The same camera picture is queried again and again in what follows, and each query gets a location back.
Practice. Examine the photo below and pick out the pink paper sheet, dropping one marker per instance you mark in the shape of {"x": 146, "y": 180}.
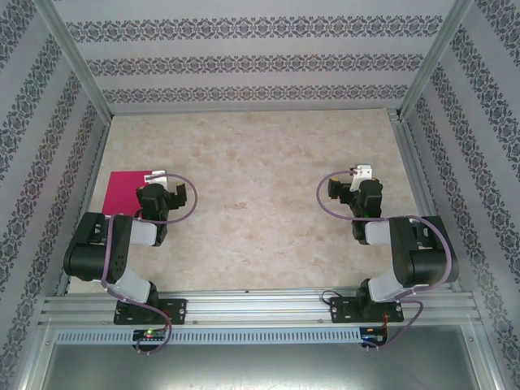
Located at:
{"x": 122, "y": 191}

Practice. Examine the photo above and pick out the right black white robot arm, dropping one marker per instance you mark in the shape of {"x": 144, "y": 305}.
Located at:
{"x": 430, "y": 260}

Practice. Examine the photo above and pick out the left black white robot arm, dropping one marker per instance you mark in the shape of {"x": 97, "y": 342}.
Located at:
{"x": 93, "y": 243}

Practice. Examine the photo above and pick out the left circuit board green light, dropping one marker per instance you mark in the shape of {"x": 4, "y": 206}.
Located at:
{"x": 150, "y": 335}

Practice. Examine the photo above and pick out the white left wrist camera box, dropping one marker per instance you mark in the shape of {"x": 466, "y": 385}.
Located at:
{"x": 156, "y": 177}

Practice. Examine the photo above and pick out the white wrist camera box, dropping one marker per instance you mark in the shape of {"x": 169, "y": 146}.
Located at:
{"x": 363, "y": 172}
{"x": 156, "y": 177}

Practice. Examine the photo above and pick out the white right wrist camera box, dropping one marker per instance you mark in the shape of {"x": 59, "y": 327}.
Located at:
{"x": 363, "y": 172}

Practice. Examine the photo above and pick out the aluminium side rail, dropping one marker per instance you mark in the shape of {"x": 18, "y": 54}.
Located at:
{"x": 86, "y": 203}
{"x": 418, "y": 183}

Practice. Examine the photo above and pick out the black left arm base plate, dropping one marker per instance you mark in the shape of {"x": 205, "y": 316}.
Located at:
{"x": 178, "y": 310}

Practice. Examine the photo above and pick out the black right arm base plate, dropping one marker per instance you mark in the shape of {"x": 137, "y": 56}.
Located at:
{"x": 345, "y": 313}

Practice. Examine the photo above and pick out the aluminium front rail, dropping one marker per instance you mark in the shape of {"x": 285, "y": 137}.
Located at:
{"x": 260, "y": 308}

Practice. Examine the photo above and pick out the aluminium frame post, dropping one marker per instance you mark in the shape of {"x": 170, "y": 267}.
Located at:
{"x": 434, "y": 57}
{"x": 76, "y": 57}

